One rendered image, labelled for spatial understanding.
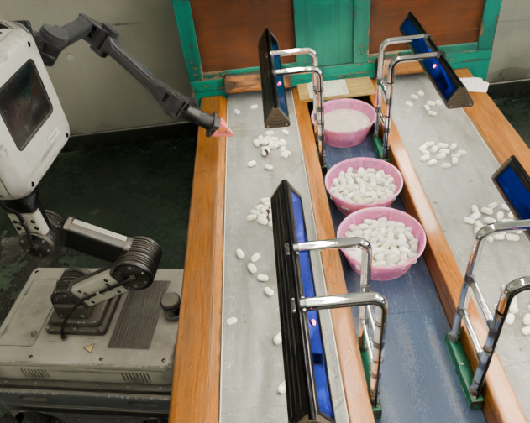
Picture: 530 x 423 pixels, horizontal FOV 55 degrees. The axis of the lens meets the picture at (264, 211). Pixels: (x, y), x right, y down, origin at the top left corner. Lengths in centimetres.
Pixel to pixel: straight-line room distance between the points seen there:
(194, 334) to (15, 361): 75
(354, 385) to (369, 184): 80
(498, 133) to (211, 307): 126
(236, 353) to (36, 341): 83
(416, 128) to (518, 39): 177
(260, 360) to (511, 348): 63
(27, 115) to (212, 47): 112
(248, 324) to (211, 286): 17
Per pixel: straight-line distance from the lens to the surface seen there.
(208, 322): 143
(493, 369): 137
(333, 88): 234
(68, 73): 352
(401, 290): 159
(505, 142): 207
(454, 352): 144
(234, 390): 133
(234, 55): 235
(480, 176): 193
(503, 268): 162
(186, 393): 133
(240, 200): 181
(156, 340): 180
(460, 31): 250
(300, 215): 122
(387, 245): 161
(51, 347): 193
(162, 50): 334
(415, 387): 141
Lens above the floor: 189
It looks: 41 degrees down
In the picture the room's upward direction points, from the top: 8 degrees counter-clockwise
